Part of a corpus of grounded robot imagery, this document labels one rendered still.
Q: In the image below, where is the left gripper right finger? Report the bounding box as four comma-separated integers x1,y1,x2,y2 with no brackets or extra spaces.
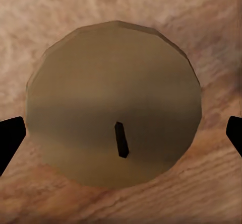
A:
226,116,242,157

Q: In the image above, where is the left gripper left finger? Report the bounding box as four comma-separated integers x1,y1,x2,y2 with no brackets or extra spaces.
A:
0,116,27,177

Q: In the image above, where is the pillar candle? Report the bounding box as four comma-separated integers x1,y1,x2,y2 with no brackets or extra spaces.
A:
25,20,202,190

